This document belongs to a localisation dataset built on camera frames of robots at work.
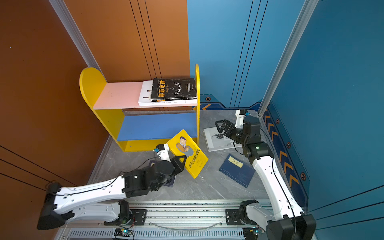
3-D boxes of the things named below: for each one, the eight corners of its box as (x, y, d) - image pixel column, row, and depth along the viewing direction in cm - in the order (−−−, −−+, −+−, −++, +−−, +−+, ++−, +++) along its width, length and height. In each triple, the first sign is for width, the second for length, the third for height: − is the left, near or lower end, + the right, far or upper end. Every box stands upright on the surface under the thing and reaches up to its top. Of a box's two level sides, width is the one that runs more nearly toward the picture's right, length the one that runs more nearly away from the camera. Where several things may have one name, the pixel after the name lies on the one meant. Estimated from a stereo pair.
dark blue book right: (217, 171, 91) (218, 170, 90) (228, 155, 98) (228, 153, 96) (245, 189, 84) (246, 188, 83) (255, 170, 91) (255, 169, 90)
